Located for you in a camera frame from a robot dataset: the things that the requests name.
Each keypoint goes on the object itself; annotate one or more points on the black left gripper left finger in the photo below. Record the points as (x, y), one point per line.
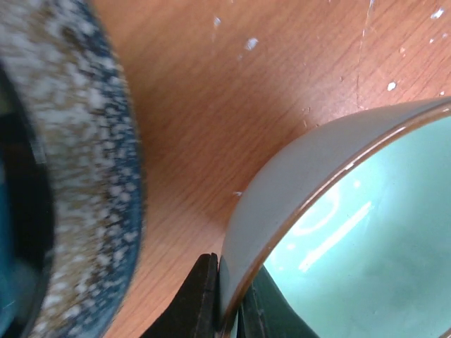
(192, 312)

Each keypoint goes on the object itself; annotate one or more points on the mint green ceramic bowl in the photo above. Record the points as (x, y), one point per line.
(352, 222)

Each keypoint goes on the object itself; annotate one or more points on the speckled large stoneware plate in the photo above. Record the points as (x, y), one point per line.
(60, 61)

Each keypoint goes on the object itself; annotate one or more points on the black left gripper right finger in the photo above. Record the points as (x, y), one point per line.
(264, 312)

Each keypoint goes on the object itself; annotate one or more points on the teal blue plate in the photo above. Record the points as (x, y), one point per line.
(24, 271)

